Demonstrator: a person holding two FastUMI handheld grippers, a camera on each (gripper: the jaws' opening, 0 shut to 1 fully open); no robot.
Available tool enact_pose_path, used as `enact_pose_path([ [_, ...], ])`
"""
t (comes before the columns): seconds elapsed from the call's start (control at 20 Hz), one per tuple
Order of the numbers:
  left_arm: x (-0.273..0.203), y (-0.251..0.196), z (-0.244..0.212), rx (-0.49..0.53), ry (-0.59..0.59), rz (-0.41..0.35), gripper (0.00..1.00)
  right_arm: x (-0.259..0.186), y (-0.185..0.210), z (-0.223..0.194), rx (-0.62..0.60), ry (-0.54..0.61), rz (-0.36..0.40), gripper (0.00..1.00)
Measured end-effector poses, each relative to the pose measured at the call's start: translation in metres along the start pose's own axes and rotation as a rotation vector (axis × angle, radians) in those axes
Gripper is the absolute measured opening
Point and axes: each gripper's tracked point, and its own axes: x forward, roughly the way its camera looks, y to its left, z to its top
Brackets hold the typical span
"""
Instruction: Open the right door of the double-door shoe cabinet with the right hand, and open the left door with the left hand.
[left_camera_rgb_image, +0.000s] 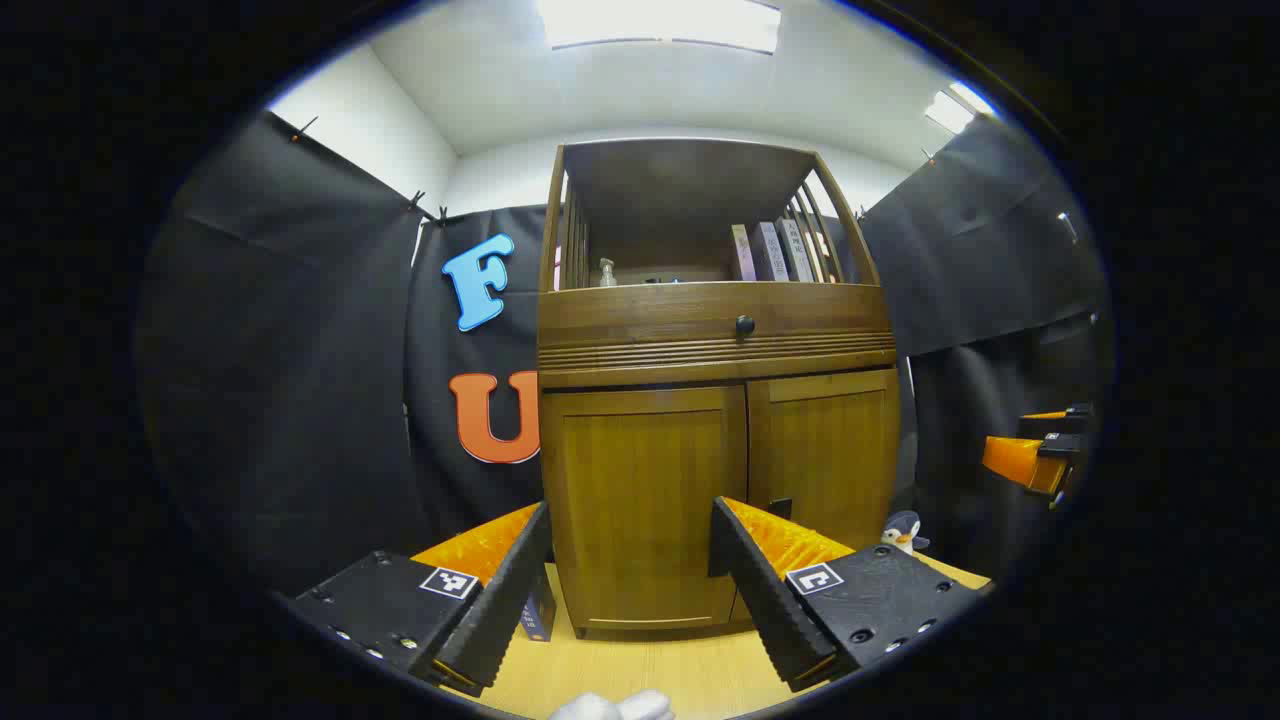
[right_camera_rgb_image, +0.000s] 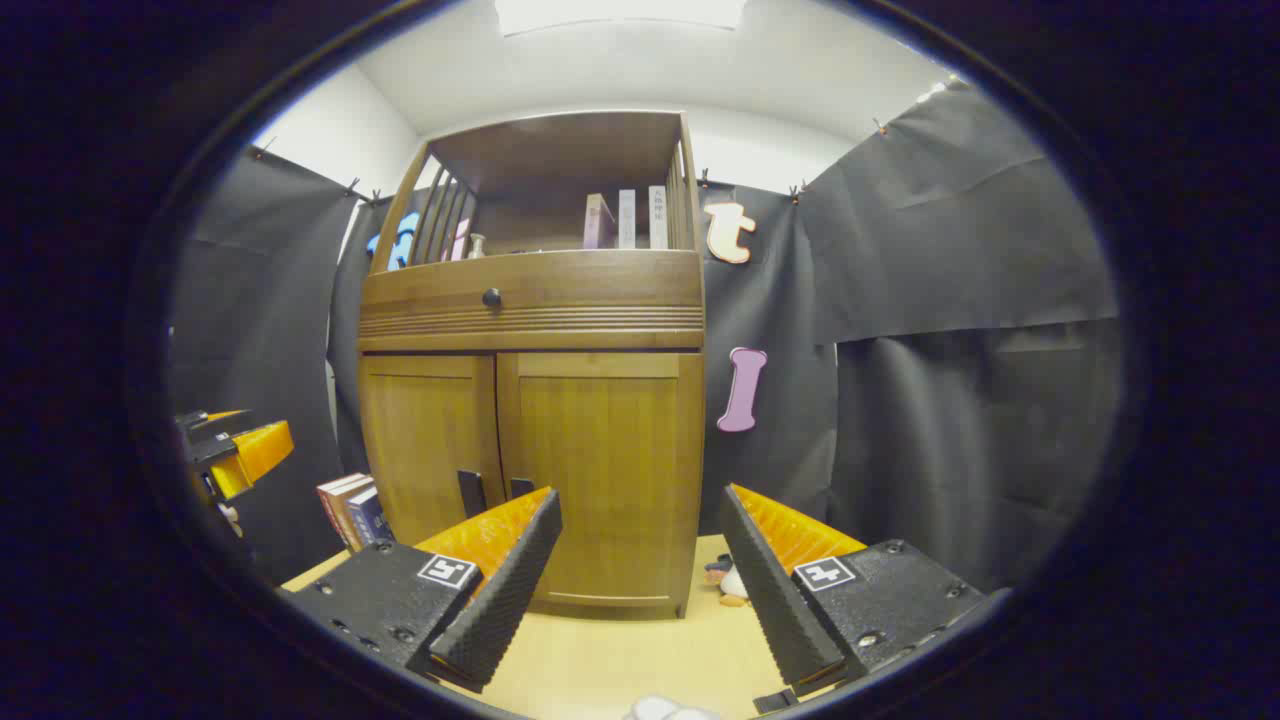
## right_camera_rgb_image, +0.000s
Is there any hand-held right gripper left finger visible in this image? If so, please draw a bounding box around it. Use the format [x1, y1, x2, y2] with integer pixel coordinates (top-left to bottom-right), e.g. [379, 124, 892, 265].
[283, 487, 563, 694]

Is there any black backdrop cloth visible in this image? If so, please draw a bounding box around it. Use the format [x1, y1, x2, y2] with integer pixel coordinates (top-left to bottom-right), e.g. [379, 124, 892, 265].
[168, 80, 1121, 593]

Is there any penguin plush toy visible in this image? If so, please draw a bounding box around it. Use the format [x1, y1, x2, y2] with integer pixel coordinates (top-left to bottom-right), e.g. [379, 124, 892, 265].
[703, 555, 751, 608]

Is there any wooden shoe cabinet door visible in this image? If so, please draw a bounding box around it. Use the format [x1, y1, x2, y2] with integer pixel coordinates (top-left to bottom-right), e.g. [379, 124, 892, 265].
[358, 352, 506, 549]
[496, 350, 705, 611]

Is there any brown book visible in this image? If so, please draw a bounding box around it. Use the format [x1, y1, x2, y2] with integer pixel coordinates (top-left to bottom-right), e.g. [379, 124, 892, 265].
[335, 480, 376, 549]

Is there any wooden double-door shoe cabinet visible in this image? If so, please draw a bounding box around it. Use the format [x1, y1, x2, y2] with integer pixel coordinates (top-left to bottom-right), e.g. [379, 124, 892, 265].
[357, 110, 707, 619]

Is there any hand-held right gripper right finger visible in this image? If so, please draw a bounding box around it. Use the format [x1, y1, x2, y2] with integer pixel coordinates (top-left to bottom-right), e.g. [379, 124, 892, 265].
[718, 484, 991, 698]

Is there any red and white book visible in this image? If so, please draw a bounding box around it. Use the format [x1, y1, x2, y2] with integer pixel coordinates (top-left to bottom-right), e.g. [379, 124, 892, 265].
[317, 473, 371, 551]

